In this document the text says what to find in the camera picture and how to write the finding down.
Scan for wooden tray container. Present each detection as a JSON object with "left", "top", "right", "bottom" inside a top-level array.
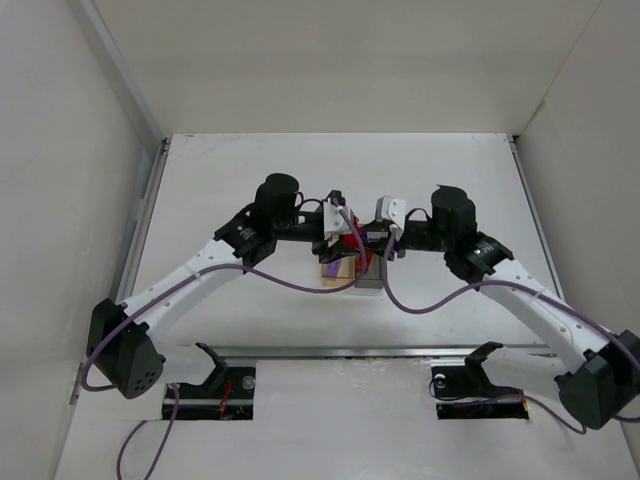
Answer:
[{"left": 321, "top": 274, "right": 356, "bottom": 288}]

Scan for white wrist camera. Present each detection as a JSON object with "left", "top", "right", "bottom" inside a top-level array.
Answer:
[
  {"left": 322, "top": 199, "right": 354, "bottom": 240},
  {"left": 375, "top": 195, "right": 407, "bottom": 235}
]

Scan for purple lego brick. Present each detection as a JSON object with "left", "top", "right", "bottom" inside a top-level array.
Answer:
[
  {"left": 321, "top": 257, "right": 356, "bottom": 280},
  {"left": 362, "top": 222, "right": 388, "bottom": 244}
]

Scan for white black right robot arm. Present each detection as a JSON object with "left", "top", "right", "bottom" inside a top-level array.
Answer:
[{"left": 365, "top": 185, "right": 639, "bottom": 430}]

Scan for aluminium rail left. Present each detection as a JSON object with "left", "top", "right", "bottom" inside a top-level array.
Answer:
[{"left": 108, "top": 138, "right": 171, "bottom": 303}]

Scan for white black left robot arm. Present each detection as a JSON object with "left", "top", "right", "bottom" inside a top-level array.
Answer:
[{"left": 80, "top": 173, "right": 366, "bottom": 399}]

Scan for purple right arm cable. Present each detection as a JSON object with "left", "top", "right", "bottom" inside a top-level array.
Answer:
[{"left": 383, "top": 224, "right": 640, "bottom": 435}]

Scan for red lego brick assembly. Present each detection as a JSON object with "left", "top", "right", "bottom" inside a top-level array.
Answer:
[{"left": 341, "top": 217, "right": 373, "bottom": 274}]

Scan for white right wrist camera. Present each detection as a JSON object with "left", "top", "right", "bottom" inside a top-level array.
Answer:
[{"left": 375, "top": 195, "right": 407, "bottom": 235}]

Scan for grey plastic container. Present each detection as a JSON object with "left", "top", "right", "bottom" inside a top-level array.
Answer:
[{"left": 355, "top": 255, "right": 384, "bottom": 292}]

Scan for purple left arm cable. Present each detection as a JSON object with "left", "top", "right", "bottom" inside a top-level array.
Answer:
[{"left": 82, "top": 207, "right": 371, "bottom": 480}]

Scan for aluminium rail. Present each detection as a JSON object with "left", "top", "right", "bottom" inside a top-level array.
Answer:
[
  {"left": 199, "top": 342, "right": 584, "bottom": 361},
  {"left": 108, "top": 138, "right": 171, "bottom": 303},
  {"left": 507, "top": 135, "right": 566, "bottom": 301}
]

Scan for aluminium rail right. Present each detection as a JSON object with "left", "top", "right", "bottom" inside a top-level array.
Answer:
[{"left": 507, "top": 135, "right": 566, "bottom": 301}]

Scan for aluminium rail front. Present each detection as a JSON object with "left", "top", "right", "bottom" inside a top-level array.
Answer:
[{"left": 199, "top": 342, "right": 584, "bottom": 361}]

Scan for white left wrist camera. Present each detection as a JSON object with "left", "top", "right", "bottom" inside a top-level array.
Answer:
[{"left": 322, "top": 199, "right": 354, "bottom": 240}]

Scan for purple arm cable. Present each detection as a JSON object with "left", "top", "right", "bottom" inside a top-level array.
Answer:
[
  {"left": 383, "top": 224, "right": 640, "bottom": 435},
  {"left": 82, "top": 207, "right": 371, "bottom": 480}
]

